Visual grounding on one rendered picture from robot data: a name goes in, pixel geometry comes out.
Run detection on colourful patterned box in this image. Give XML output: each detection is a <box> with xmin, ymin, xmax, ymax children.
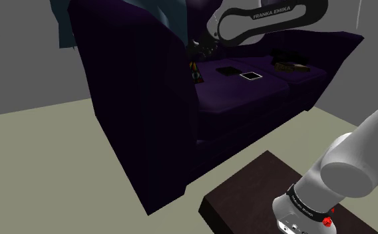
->
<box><xmin>189</xmin><ymin>60</ymin><xmax>205</xmax><ymax>85</ymax></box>

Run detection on black flat tablet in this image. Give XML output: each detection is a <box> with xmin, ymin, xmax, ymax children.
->
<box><xmin>215</xmin><ymin>66</ymin><xmax>244</xmax><ymax>77</ymax></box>

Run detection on teal grey draped cloth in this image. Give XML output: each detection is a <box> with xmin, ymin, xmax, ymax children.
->
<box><xmin>49</xmin><ymin>0</ymin><xmax>190</xmax><ymax>50</ymax></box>

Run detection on white framed tablet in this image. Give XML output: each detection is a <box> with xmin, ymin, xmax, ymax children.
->
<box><xmin>239</xmin><ymin>71</ymin><xmax>264</xmax><ymax>82</ymax></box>

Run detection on black oblong box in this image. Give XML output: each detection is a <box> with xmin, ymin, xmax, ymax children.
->
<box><xmin>269</xmin><ymin>47</ymin><xmax>310</xmax><ymax>66</ymax></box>

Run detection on dark purple sofa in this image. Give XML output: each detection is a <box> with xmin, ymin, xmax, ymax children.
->
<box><xmin>67</xmin><ymin>0</ymin><xmax>365</xmax><ymax>217</ymax></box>

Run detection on brown flat box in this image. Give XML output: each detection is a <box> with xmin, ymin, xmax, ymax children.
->
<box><xmin>274</xmin><ymin>61</ymin><xmax>311</xmax><ymax>73</ymax></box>

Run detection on dark brown robot stand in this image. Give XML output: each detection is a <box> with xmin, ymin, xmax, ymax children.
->
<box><xmin>198</xmin><ymin>150</ymin><xmax>378</xmax><ymax>234</ymax></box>

